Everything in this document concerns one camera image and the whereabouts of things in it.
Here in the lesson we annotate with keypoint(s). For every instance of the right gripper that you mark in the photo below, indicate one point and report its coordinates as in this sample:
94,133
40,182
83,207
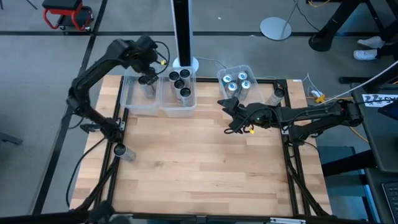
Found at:
248,115

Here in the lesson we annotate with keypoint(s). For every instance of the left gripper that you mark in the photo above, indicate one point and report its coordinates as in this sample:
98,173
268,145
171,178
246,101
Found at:
144,54

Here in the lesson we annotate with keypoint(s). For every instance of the white Celsius can yellow band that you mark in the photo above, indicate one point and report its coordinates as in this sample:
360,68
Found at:
273,99
147,91
127,154

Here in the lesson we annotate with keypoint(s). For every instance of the clear plastic bin with sticker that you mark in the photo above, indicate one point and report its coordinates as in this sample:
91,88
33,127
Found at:
256,90

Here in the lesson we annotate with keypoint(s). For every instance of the clear plastic storage bin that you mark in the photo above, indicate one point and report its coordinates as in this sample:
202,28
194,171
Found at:
169,107
133,102

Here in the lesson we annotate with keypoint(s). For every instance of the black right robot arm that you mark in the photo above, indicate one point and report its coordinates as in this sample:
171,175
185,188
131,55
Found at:
311,113

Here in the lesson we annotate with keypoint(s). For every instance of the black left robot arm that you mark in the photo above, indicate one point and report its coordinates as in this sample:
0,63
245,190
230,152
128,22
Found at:
90,74

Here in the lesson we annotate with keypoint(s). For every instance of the white power plug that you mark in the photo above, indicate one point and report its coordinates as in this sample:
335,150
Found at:
316,93

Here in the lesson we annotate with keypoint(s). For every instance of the grey round floor stand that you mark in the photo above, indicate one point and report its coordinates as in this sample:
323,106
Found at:
275,28

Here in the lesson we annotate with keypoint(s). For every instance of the yellow connector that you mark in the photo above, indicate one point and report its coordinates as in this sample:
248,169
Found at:
320,99

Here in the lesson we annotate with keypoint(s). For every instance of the red black rolling stool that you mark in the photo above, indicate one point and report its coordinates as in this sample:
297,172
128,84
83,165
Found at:
70,12

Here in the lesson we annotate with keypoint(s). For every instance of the black crossbar with silver brackets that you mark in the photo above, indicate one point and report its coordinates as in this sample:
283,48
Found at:
236,220

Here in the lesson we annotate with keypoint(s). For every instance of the black desk leg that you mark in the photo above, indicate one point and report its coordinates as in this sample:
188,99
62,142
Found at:
326,35

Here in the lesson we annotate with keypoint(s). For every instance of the black desk foot beam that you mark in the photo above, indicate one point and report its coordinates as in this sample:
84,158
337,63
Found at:
348,163

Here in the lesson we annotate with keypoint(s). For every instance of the person's white shoe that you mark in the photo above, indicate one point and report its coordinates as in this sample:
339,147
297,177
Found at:
371,42
365,54

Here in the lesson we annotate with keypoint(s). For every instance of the white paper label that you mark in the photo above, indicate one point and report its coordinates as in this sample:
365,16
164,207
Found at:
377,100

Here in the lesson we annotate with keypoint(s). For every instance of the black desk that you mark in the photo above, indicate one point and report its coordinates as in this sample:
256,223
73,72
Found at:
376,140

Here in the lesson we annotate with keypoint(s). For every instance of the dark grey floor foot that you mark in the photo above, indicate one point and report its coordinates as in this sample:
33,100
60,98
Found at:
11,139

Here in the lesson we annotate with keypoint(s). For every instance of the dark tablet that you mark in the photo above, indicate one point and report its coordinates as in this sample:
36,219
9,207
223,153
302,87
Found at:
394,111

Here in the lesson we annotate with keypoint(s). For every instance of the person's leg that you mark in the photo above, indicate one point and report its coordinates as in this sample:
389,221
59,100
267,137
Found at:
388,46

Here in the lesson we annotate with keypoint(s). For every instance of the black keyboard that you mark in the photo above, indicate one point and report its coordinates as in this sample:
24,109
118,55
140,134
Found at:
392,202

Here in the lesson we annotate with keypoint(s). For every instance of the black aluminium table frame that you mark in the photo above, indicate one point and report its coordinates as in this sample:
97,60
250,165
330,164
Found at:
205,79

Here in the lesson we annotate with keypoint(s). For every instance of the tall post with round base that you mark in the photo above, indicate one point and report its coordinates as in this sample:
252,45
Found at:
183,31

